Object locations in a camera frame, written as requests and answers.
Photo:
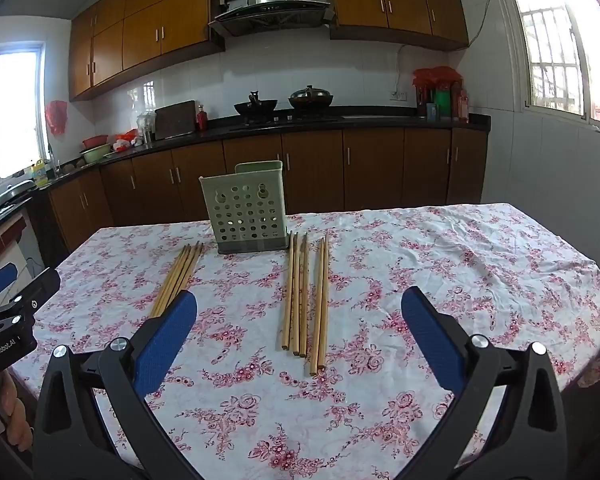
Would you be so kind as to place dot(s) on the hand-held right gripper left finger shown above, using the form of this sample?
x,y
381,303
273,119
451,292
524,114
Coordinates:
x,y
162,340

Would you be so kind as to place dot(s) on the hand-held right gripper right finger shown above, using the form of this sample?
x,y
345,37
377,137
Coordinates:
x,y
432,335

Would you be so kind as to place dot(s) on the green perforated chopstick holder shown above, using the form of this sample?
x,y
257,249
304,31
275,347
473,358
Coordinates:
x,y
245,210

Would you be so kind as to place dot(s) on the person's left hand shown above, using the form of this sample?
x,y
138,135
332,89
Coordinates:
x,y
17,410

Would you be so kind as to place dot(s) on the pink floral tablecloth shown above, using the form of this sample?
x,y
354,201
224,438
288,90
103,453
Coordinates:
x,y
430,270

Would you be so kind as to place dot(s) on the yellow dish soap bottle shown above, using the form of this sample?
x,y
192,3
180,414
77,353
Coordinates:
x,y
39,174

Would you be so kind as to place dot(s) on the kitchen faucet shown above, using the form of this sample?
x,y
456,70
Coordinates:
x,y
54,160

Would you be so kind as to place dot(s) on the green basin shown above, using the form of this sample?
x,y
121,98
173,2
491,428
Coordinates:
x,y
95,154

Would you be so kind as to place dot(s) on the red basin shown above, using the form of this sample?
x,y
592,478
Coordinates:
x,y
95,141

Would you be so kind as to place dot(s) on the red and white bag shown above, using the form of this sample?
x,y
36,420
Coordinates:
x,y
125,141

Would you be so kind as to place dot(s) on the hanging red plastic bag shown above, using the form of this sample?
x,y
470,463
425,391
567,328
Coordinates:
x,y
56,117

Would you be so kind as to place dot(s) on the sliding window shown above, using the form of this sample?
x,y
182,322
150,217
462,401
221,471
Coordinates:
x,y
10,110

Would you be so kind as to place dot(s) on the wooden base cabinets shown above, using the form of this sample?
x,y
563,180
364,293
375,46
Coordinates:
x,y
380,170

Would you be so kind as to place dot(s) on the glass jar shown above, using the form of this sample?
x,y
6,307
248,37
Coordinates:
x,y
145,127

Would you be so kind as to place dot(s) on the dark wooden cutting board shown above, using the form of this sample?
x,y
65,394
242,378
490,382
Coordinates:
x,y
176,120

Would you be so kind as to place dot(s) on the black kitchen countertop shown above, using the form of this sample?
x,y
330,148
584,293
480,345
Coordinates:
x,y
380,119

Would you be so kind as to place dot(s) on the small blue box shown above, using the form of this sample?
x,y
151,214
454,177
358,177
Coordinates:
x,y
432,111

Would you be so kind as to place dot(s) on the small red bottle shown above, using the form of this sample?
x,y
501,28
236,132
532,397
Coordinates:
x,y
202,120

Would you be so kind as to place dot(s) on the tall red bottle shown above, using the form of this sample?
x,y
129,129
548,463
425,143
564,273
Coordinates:
x,y
463,107

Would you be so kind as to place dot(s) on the green bottle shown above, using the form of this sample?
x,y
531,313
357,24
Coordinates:
x,y
443,105

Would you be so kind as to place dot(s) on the dark sauce bottle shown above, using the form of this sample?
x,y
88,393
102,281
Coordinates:
x,y
422,102

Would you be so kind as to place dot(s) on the black wok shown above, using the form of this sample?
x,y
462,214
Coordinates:
x,y
255,106

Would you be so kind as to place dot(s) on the gas stove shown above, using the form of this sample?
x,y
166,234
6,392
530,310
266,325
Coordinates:
x,y
290,117

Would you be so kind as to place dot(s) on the crumpled red plastic bag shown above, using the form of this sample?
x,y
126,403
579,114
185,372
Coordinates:
x,y
437,77

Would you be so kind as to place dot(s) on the black pot with lid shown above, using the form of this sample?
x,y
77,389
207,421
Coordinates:
x,y
310,97

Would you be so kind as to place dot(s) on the barred window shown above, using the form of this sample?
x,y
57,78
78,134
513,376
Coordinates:
x,y
570,45

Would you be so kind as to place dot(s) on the wall outlet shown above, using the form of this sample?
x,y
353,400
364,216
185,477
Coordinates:
x,y
399,95

